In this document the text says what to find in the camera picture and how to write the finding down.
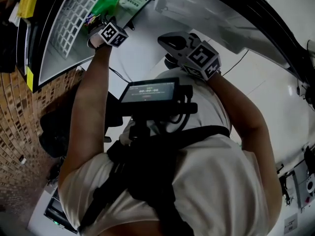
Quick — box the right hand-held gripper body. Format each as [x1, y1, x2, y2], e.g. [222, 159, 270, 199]
[172, 33, 221, 81]

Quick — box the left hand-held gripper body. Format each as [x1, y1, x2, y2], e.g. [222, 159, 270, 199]
[87, 21, 129, 49]

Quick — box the green yellow snack packet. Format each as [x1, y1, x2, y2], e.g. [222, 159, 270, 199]
[83, 13, 102, 29]

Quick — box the bright green snack packet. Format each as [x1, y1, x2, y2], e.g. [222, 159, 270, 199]
[92, 0, 123, 17]

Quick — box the person's left forearm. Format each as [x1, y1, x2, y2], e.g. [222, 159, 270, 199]
[73, 45, 114, 122]

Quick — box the person's right forearm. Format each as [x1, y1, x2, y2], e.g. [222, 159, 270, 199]
[206, 74, 271, 152]

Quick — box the person's right shoe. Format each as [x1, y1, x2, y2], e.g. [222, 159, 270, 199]
[164, 53, 183, 70]

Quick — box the black chest-mounted monitor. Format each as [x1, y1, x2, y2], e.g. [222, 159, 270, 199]
[120, 77, 199, 119]

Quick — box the open white mini fridge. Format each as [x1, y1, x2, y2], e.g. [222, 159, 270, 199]
[14, 0, 156, 93]

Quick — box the yellow sticker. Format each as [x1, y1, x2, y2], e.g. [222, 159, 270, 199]
[26, 66, 34, 91]
[16, 0, 37, 18]

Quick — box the black chest harness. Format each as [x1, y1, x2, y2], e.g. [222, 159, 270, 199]
[78, 118, 232, 236]

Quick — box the person's white t-shirt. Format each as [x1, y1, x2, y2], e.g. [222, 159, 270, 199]
[58, 69, 284, 236]

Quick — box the grey control box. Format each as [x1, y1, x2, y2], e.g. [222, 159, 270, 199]
[292, 161, 315, 209]

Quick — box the black device green light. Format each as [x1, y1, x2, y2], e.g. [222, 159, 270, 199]
[43, 195, 78, 233]

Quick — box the black cable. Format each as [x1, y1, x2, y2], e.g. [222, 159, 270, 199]
[109, 67, 131, 83]
[220, 49, 250, 77]

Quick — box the white wire fridge shelf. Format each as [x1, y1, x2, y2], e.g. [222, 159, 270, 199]
[50, 0, 111, 60]

